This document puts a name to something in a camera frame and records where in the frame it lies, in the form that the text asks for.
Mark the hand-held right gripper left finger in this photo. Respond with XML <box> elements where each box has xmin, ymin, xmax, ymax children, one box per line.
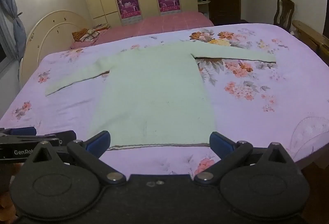
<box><xmin>23</xmin><ymin>131</ymin><xmax>127</xmax><ymax>185</ymax></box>

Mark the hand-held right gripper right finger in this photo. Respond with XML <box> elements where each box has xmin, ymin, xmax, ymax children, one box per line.
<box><xmin>194</xmin><ymin>132</ymin><xmax>301</xmax><ymax>185</ymax></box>

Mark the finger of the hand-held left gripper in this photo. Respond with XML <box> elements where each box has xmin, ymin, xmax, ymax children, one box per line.
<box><xmin>42</xmin><ymin>130</ymin><xmax>78</xmax><ymax>146</ymax></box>
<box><xmin>0</xmin><ymin>126</ymin><xmax>36</xmax><ymax>136</ymax></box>

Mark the light green sweater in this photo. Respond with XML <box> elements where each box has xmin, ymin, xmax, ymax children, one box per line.
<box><xmin>45</xmin><ymin>42</ymin><xmax>277</xmax><ymax>150</ymax></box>

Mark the floral lilac bed sheet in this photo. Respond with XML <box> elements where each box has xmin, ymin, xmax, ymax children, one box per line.
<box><xmin>0</xmin><ymin>23</ymin><xmax>329</xmax><ymax>176</ymax></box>

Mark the cream arched headboard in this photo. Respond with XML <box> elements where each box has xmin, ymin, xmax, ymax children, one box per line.
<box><xmin>19</xmin><ymin>10</ymin><xmax>90</xmax><ymax>87</ymax></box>

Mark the orange patterned pillow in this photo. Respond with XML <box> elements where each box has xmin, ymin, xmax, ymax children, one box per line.
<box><xmin>71</xmin><ymin>23</ymin><xmax>111</xmax><ymax>43</ymax></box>

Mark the grey tied curtain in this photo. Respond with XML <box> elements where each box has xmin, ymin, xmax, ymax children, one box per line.
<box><xmin>0</xmin><ymin>0</ymin><xmax>27</xmax><ymax>60</ymax></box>

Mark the pink bed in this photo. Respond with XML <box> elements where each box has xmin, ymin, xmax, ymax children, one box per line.
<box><xmin>70</xmin><ymin>11</ymin><xmax>215</xmax><ymax>49</ymax></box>

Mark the dark wooden chair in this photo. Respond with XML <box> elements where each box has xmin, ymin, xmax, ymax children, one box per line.
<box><xmin>273</xmin><ymin>0</ymin><xmax>295</xmax><ymax>32</ymax></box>

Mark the wooden bed frame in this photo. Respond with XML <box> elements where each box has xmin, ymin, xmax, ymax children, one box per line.
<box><xmin>292</xmin><ymin>20</ymin><xmax>329</xmax><ymax>70</ymax></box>

